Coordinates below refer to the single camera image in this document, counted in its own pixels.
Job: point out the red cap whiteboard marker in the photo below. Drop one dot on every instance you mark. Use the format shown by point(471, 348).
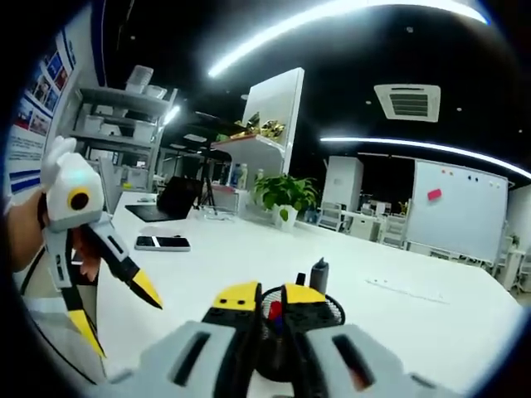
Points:
point(274, 309)

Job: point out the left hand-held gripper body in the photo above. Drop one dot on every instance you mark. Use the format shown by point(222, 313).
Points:
point(70, 182)

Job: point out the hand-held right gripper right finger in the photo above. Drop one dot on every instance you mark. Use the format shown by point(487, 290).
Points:
point(332, 360)

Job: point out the white ceiling air vent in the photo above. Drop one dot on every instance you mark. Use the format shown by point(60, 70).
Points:
point(408, 103)

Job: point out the gold ornaments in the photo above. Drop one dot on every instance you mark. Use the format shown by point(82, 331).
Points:
point(265, 126)

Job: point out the long ceiling light strip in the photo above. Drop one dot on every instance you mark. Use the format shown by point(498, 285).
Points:
point(249, 50)

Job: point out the black tripod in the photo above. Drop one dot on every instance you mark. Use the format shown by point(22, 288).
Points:
point(206, 182)

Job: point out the white rolling whiteboard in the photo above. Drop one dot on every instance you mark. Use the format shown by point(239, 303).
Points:
point(456, 211)

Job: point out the person's left hand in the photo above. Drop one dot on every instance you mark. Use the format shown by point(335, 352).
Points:
point(25, 232)

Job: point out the black laptop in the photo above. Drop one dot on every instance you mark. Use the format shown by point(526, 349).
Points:
point(174, 199)

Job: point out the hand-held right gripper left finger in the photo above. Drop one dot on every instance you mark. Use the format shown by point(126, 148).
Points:
point(199, 356)

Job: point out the black cap whiteboard marker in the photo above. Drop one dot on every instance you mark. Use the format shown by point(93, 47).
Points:
point(300, 278)

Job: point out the small potted plant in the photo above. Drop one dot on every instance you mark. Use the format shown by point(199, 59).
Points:
point(514, 239)

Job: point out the row of small whiteboard magnets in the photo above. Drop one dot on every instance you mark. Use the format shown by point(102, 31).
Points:
point(470, 178)

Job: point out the white display stand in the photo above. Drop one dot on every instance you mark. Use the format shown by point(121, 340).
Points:
point(274, 95)

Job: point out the blue white wall display board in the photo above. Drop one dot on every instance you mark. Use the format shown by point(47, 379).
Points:
point(45, 95)

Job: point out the curved ceiling light strip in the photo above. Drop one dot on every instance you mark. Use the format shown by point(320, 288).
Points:
point(394, 142)

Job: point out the black mesh pen holder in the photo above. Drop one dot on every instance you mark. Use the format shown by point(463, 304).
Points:
point(271, 344)

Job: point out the black white smartphone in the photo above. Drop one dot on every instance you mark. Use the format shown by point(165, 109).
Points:
point(166, 244)

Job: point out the pink whiteboard eraser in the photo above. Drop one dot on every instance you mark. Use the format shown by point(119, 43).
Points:
point(435, 195)

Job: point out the grey metal shelving rack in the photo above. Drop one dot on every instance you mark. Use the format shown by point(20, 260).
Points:
point(120, 139)

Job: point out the green potted plant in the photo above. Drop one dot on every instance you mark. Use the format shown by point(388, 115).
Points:
point(286, 190)

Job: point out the short ceiling light strip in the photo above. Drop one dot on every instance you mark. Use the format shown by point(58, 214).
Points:
point(173, 114)

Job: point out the clear plastic storage box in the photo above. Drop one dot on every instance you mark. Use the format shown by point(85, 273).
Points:
point(157, 92)
point(140, 79)

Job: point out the tall white cabinet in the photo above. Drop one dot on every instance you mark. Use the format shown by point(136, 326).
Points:
point(342, 182)

